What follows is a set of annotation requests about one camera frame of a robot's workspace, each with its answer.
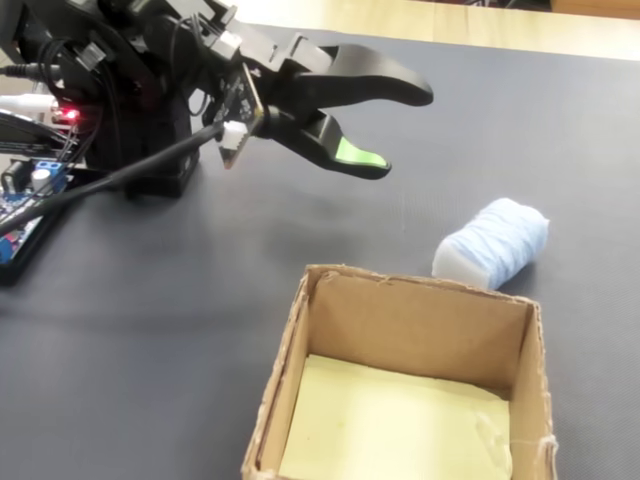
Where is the black board tray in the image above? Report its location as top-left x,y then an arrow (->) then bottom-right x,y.
0,158 -> 110,288

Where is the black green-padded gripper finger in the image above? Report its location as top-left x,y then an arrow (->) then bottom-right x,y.
259,106 -> 393,181

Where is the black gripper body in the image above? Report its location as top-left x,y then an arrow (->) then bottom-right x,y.
241,32 -> 335,110

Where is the small camera circuit board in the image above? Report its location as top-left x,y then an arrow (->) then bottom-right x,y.
213,63 -> 266,172

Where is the yellow paper box liner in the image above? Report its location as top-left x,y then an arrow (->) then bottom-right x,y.
277,352 -> 514,480

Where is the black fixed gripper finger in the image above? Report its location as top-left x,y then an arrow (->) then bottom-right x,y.
292,43 -> 434,122

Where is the blue controller circuit board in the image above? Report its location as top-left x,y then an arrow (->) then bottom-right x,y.
0,158 -> 71,266

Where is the thick black camera cable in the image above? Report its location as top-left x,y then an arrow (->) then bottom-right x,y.
0,122 -> 227,237

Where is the blue yarn block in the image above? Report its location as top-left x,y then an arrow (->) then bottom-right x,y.
430,197 -> 552,292

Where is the black power plug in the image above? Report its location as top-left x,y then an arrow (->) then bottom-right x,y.
0,62 -> 54,82

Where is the dark grey table mat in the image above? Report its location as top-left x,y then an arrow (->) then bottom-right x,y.
0,19 -> 640,480

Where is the circuit board with red LED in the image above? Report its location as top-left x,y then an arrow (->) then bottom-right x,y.
47,102 -> 85,129

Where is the thin black servo cable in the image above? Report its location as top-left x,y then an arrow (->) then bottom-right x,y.
47,37 -> 129,169

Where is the brown cardboard box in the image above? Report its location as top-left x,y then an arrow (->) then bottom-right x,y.
240,263 -> 559,480

